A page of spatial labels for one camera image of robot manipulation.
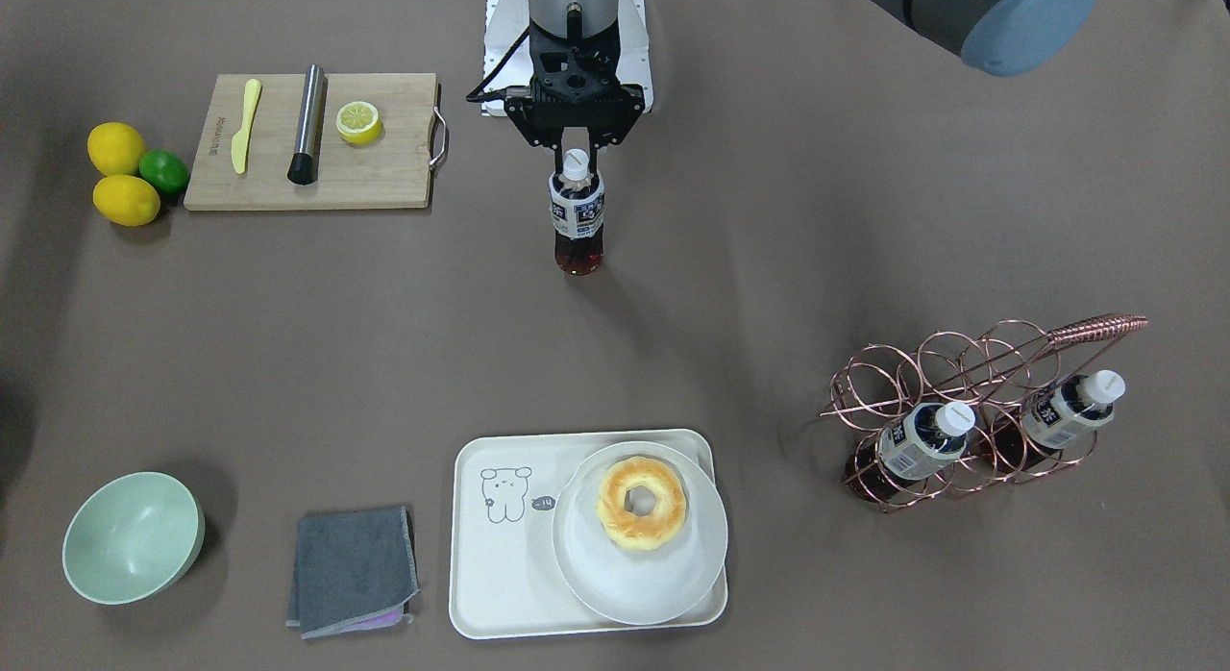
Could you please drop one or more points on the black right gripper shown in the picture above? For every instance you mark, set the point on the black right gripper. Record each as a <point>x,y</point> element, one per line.
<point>523,120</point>

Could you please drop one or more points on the tea bottle top rack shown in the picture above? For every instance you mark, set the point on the tea bottle top rack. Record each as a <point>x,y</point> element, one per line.
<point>577,197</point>

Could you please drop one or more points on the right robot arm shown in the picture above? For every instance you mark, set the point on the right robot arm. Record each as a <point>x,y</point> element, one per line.
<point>572,20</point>

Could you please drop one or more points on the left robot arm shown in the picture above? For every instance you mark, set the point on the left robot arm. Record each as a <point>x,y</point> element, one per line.
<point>1004,38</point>

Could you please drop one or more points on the cream serving tray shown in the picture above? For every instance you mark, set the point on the cream serving tray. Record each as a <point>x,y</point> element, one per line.
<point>504,578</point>

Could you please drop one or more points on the wooden cutting board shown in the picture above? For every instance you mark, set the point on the wooden cutting board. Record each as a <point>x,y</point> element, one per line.
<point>394,172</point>

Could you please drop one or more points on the half lemon slice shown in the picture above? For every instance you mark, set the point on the half lemon slice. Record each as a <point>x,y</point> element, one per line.
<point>358,123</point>

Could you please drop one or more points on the steel cylinder muddler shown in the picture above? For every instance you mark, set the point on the steel cylinder muddler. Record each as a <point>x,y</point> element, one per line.
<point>304,164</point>

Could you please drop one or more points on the yellow plastic knife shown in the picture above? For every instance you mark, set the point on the yellow plastic knife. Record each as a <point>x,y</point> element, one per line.
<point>239,147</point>

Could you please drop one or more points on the glazed donut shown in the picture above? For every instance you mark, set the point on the glazed donut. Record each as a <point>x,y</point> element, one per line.
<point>641,504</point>

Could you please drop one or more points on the green lime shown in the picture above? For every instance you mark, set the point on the green lime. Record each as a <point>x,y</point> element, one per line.
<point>164,171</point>

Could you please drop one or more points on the white round plate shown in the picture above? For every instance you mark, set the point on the white round plate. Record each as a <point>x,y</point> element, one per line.
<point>639,588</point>

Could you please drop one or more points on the yellow lemon lower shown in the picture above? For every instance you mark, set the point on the yellow lemon lower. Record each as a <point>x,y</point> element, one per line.
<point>126,200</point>

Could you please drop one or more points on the yellow lemon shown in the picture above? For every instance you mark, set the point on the yellow lemon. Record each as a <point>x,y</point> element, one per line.
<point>115,148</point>
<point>126,200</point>

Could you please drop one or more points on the yellow lemon upper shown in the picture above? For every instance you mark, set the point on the yellow lemon upper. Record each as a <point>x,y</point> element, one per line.
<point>115,148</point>

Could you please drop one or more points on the grey folded cloth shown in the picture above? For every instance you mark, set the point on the grey folded cloth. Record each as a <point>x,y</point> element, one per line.
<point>353,571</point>

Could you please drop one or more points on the mint green bowl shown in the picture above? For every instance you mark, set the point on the mint green bowl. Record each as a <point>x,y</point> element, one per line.
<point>132,538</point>

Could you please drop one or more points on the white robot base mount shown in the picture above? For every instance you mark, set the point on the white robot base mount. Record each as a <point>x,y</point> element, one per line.
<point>506,19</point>

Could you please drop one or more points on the copper wire bottle rack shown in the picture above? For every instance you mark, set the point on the copper wire bottle rack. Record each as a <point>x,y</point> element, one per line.
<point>996,373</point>

